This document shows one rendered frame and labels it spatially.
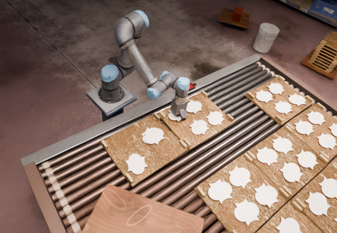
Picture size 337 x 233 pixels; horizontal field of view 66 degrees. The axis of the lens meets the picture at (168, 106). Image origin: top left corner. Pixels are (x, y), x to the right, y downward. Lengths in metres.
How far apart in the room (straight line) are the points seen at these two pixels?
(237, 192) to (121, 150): 0.71
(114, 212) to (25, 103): 2.23
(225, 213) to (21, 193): 1.80
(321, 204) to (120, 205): 1.10
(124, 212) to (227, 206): 0.55
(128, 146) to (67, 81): 2.00
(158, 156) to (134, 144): 0.17
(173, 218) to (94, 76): 2.49
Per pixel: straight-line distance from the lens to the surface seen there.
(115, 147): 1.60
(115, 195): 1.34
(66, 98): 3.23
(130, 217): 1.30
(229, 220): 1.49
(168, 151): 1.59
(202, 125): 1.74
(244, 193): 1.58
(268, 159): 1.75
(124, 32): 1.48
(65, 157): 1.63
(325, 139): 2.07
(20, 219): 2.57
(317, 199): 1.76
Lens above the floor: 2.27
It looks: 47 degrees down
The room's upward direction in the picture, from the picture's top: 9 degrees clockwise
